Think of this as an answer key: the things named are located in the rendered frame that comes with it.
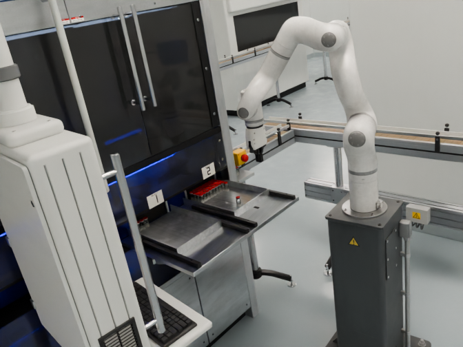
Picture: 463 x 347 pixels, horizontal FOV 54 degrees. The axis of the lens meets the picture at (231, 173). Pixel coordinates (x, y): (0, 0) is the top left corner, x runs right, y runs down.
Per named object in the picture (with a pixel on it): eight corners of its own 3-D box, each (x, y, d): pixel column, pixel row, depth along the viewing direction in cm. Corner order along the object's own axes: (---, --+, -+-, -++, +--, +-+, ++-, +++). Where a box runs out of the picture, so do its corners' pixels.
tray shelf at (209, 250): (120, 244, 202) (119, 241, 201) (226, 183, 247) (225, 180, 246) (193, 277, 170) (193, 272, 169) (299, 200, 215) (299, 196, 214)
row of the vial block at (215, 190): (199, 203, 224) (197, 195, 222) (223, 188, 236) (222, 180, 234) (202, 204, 222) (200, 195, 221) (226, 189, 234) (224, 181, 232)
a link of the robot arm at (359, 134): (378, 164, 194) (377, 110, 185) (374, 182, 178) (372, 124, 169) (350, 164, 199) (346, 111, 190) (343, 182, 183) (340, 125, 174)
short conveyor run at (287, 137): (227, 184, 249) (222, 158, 243) (207, 180, 260) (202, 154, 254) (297, 143, 294) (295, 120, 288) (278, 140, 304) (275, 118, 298)
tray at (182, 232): (128, 235, 204) (127, 228, 203) (171, 211, 221) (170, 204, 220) (178, 256, 182) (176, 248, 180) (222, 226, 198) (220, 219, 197)
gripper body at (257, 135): (255, 119, 206) (258, 142, 211) (240, 126, 200) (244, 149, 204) (268, 120, 202) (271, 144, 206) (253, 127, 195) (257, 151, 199)
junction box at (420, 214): (406, 220, 260) (405, 206, 257) (409, 216, 264) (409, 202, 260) (427, 225, 252) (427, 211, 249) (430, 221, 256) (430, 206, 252)
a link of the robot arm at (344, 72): (348, 150, 185) (353, 136, 198) (378, 144, 179) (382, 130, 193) (312, 29, 171) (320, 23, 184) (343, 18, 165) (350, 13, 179)
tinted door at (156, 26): (151, 155, 199) (118, 15, 176) (218, 125, 227) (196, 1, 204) (151, 155, 198) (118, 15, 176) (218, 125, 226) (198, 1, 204)
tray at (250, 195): (184, 204, 226) (182, 197, 224) (218, 183, 243) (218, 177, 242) (235, 218, 204) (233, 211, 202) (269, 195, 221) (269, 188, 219)
